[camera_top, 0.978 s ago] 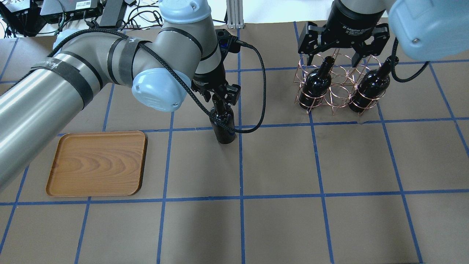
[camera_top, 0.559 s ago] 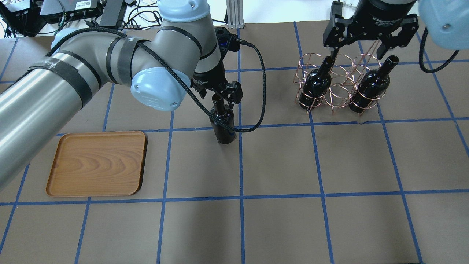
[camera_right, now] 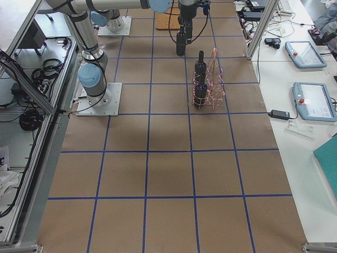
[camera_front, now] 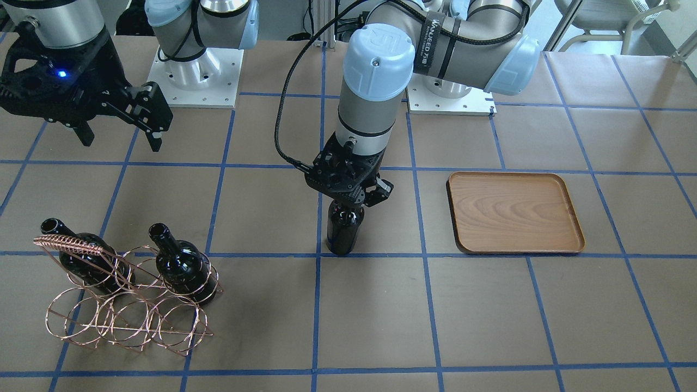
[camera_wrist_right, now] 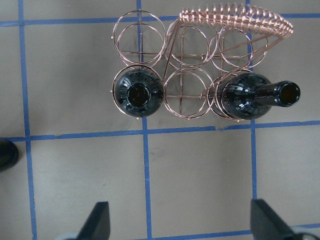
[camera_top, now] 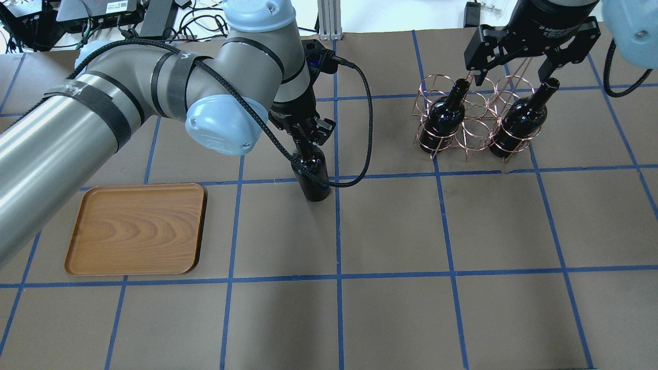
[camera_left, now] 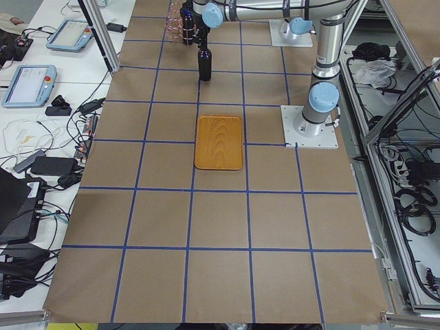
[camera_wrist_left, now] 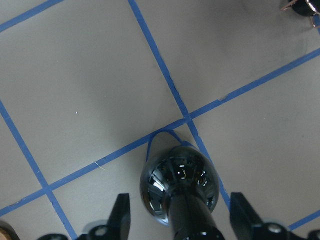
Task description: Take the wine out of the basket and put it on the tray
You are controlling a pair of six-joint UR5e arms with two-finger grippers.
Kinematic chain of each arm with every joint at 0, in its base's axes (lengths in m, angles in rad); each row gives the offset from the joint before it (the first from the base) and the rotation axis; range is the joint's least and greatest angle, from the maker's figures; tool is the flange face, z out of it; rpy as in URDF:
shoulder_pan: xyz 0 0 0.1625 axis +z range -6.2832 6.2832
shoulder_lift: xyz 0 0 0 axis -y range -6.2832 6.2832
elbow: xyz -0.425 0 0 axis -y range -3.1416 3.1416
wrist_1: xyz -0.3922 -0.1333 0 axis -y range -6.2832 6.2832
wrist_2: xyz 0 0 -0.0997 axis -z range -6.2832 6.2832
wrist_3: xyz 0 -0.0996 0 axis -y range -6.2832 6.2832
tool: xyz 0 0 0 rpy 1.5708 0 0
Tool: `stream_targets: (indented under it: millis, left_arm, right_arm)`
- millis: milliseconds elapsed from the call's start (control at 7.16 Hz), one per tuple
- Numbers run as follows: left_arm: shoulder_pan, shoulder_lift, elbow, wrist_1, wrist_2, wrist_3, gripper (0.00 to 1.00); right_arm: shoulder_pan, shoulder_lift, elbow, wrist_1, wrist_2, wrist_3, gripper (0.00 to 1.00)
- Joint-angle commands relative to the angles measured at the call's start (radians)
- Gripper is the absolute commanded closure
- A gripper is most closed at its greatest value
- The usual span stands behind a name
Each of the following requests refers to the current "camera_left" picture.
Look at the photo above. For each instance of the copper wire bottle basket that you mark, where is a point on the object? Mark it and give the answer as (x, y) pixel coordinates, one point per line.
(173, 30)

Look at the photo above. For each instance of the far teach pendant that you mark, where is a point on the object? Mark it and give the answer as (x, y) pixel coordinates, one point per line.
(71, 36)

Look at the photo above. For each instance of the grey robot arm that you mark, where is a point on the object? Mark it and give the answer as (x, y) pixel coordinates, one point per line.
(199, 17)
(323, 94)

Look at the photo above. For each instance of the teach pendant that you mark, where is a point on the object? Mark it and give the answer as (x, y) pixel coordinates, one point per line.
(71, 36)
(30, 87)

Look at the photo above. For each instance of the black laptop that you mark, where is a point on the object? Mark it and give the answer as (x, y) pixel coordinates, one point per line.
(21, 201)

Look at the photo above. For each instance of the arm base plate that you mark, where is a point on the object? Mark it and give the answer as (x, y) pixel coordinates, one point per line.
(299, 133)
(282, 36)

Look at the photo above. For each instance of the dark wine bottle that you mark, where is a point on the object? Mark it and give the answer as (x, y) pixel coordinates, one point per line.
(188, 26)
(205, 64)

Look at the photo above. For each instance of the wooden tray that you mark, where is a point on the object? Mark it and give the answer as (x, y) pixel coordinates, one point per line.
(219, 143)

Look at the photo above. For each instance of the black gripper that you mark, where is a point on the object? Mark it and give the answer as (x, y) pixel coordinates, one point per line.
(201, 35)

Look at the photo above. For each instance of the black power adapter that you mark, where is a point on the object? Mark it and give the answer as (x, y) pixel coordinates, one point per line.
(115, 27)

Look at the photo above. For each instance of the near teach pendant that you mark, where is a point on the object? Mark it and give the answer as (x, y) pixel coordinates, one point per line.
(30, 87)

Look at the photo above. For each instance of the aluminium frame post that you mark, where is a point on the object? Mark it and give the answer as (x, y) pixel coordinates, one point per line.
(93, 15)

